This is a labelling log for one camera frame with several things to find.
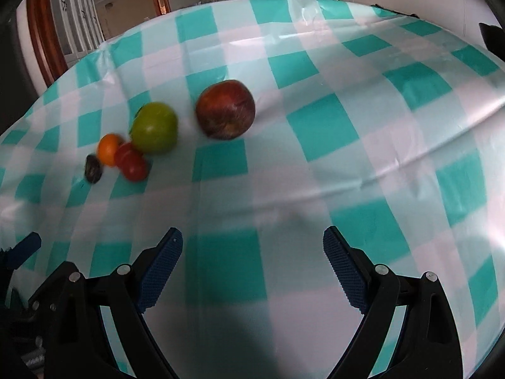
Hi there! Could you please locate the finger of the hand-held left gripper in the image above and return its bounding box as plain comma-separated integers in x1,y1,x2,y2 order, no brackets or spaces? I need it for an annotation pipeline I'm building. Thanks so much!
27,262,72,316
6,232,42,269

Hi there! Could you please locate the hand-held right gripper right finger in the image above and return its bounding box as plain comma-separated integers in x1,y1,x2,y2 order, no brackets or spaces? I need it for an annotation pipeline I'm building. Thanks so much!
323,226,463,379

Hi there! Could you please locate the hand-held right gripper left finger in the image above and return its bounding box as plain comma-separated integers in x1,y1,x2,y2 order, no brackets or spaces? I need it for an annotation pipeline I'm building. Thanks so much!
43,227,184,379

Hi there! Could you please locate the red cherry tomato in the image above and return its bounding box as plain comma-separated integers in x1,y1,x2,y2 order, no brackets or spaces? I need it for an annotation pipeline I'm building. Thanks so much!
122,154,150,183
114,142,139,167

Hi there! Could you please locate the dark water chestnut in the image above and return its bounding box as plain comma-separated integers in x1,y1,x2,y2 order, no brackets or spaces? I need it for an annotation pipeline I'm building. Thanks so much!
85,154,104,184

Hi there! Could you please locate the small orange mandarin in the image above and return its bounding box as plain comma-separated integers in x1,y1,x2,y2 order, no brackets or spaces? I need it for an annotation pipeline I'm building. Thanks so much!
97,133,125,167

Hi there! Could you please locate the green tomato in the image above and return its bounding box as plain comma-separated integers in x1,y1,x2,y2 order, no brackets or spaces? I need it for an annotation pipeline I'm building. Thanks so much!
130,102,178,155

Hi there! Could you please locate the red apple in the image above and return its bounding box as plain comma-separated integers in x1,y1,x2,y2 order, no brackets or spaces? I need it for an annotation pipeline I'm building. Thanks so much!
196,80,256,141

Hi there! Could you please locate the teal pink checked tablecloth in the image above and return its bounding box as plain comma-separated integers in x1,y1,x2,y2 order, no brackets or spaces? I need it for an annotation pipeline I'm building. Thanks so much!
0,0,505,379

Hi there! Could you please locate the white cabinet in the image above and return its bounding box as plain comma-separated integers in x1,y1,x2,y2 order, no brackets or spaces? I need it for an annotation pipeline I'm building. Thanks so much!
49,0,106,69

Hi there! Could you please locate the dark object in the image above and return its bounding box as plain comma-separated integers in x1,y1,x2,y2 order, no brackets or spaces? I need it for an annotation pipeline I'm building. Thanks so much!
478,21,505,64

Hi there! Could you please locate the brown wooden door frame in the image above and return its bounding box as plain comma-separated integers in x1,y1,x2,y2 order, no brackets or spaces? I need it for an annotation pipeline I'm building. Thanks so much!
27,0,68,87

